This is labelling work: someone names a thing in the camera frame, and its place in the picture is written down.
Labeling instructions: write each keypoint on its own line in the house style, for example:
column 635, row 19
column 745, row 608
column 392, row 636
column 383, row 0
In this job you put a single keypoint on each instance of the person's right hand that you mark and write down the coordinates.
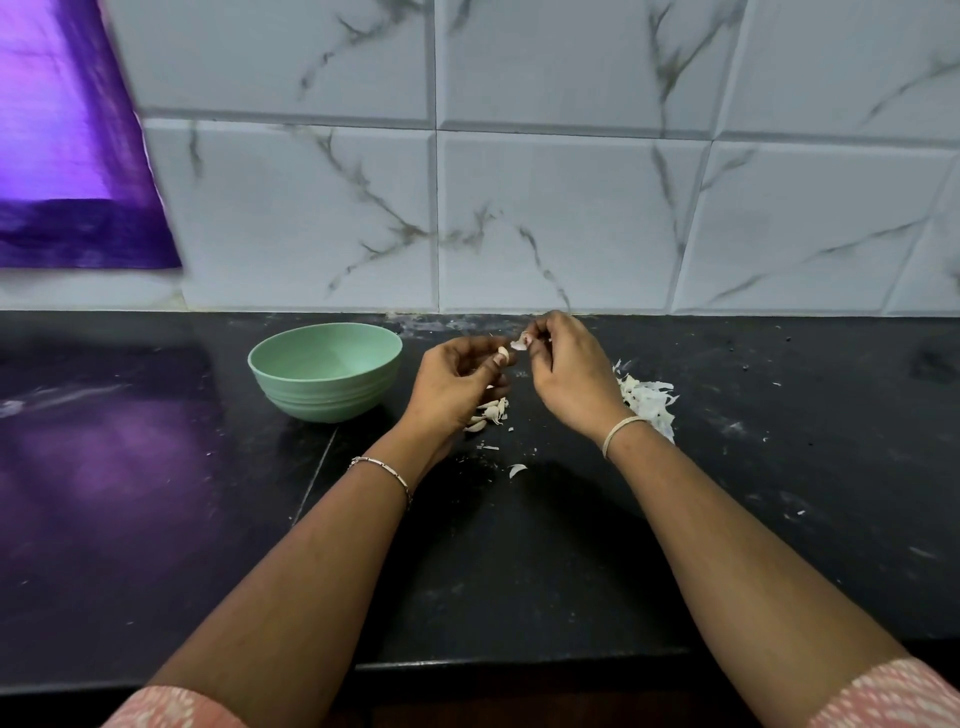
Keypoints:
column 578, row 372

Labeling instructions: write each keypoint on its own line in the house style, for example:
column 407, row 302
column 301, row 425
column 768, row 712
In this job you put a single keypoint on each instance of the person's left hand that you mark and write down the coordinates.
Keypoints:
column 447, row 387

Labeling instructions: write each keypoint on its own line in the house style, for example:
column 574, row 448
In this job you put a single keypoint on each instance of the garlic clove cluster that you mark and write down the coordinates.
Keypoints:
column 488, row 410

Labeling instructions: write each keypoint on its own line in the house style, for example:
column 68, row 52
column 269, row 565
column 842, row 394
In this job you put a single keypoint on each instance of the white garlic bulb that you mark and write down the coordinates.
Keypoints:
column 519, row 344

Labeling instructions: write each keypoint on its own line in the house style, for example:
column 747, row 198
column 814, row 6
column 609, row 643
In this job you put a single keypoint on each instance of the mint green bowl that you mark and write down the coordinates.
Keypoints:
column 326, row 369

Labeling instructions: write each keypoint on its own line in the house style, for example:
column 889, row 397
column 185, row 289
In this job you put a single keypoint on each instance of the person's right forearm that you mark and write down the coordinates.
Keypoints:
column 765, row 585

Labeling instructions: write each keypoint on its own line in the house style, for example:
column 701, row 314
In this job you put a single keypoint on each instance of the person's left forearm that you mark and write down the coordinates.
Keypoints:
column 285, row 593

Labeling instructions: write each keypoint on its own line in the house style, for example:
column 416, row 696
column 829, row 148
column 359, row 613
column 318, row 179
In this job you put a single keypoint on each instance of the pile of white garlic peels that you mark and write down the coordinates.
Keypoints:
column 648, row 402

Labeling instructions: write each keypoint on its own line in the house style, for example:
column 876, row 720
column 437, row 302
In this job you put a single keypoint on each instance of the small fallen garlic piece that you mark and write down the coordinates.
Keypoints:
column 518, row 470

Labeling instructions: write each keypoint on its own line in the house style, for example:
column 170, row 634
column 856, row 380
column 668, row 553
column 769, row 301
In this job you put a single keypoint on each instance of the pink patterned left sleeve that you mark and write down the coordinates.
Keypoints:
column 173, row 708

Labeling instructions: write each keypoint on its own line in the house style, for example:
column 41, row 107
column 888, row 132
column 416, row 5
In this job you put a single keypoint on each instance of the pink patterned sleeve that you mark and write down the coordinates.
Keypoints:
column 173, row 708
column 893, row 695

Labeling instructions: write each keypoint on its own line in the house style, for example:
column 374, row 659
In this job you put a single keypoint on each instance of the purple cloth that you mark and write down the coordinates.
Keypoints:
column 75, row 135

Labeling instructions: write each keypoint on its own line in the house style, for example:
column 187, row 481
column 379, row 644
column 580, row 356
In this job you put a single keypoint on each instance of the pink patterned right sleeve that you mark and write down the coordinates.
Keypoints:
column 893, row 695

